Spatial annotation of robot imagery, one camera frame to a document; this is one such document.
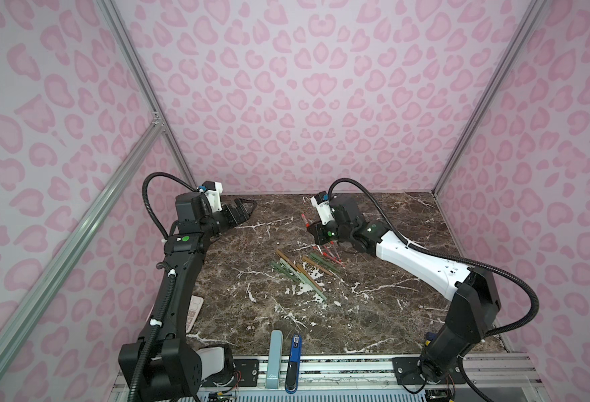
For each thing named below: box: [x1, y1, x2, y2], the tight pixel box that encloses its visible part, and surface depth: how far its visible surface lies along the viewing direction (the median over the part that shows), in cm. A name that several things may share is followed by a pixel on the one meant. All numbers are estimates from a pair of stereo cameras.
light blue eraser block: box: [265, 329, 283, 390], surface depth 71 cm
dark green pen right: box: [309, 252, 342, 274], surface depth 99 cm
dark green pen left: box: [271, 261, 301, 284], surface depth 97 cm
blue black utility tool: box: [284, 335, 302, 395], surface depth 75 cm
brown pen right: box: [302, 255, 334, 277], surface depth 97 cm
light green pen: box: [279, 257, 307, 285], surface depth 97 cm
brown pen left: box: [275, 248, 311, 283], surface depth 97 cm
